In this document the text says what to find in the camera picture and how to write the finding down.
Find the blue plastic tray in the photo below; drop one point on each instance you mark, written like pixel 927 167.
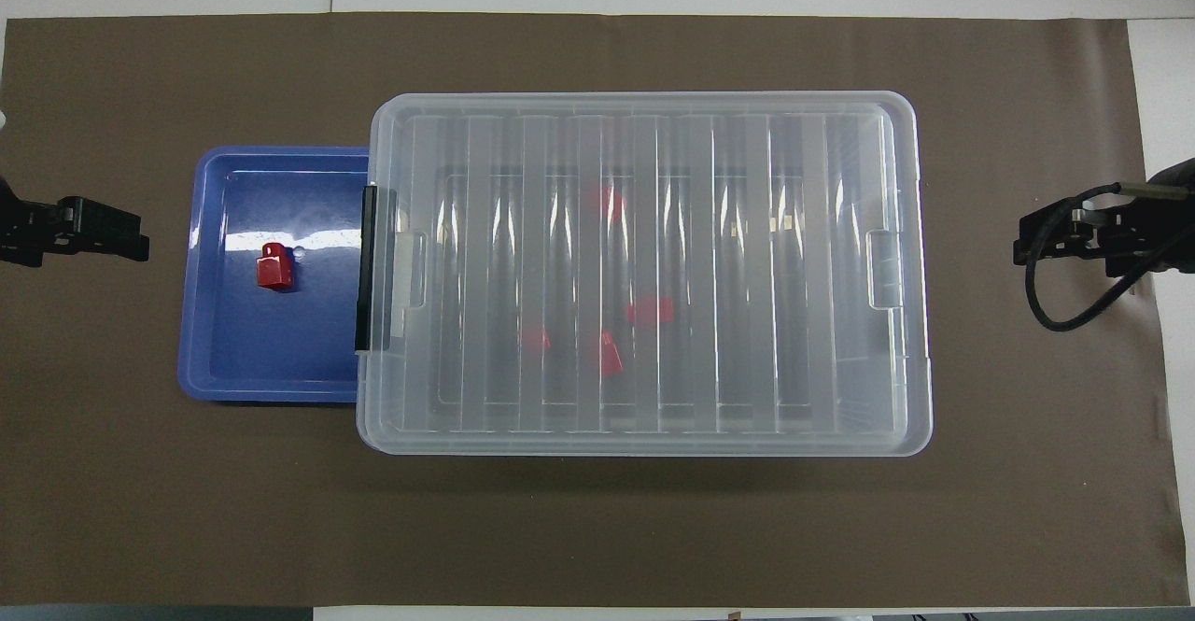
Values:
pixel 280 350

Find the clear plastic storage box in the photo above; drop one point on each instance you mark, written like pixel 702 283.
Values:
pixel 840 397

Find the brown paper table mat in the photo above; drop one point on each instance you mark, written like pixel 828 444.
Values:
pixel 597 528

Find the red block with notched end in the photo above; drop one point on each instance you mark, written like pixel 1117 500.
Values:
pixel 275 271

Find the small red cube block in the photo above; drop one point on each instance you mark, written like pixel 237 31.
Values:
pixel 535 339

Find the clear ribbed box lid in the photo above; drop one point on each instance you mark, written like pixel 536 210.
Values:
pixel 644 135

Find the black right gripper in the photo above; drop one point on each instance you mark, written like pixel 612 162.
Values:
pixel 1153 229

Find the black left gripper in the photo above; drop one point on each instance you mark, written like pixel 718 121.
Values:
pixel 28 229

